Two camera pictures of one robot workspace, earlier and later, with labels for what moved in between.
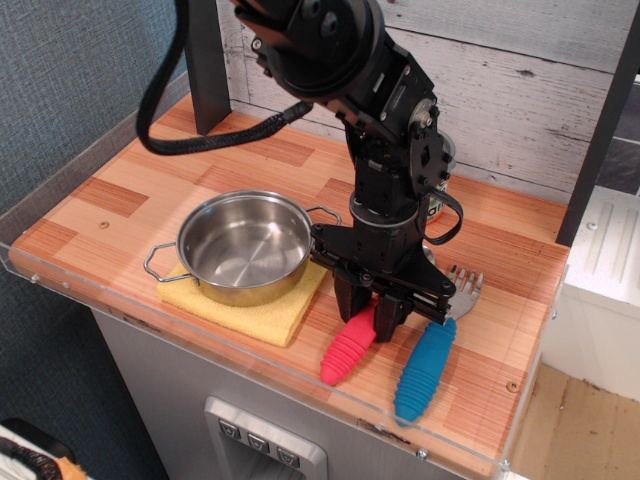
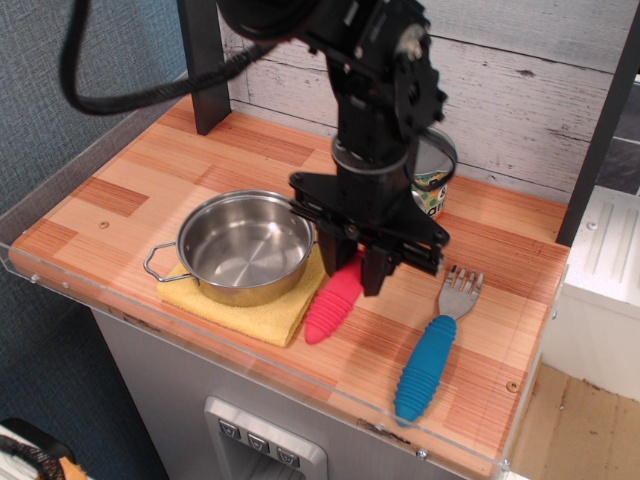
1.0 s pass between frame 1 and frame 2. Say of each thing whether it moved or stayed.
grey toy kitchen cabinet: stayed
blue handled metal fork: stayed
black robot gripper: moved
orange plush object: stayed
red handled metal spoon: moved
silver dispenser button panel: stayed
